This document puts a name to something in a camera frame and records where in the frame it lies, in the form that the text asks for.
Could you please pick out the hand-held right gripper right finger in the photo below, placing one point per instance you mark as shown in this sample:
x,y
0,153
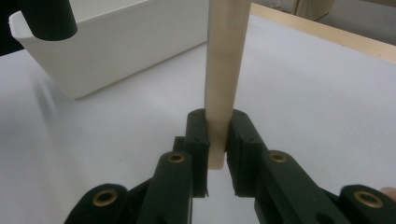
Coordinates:
x,y
246,149

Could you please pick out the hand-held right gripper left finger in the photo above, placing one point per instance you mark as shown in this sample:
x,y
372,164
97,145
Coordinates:
x,y
196,149

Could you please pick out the white plastic storage box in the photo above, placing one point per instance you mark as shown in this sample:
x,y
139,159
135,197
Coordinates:
x,y
124,56

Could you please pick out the light wooden table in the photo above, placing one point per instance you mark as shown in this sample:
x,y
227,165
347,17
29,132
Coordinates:
x,y
342,39

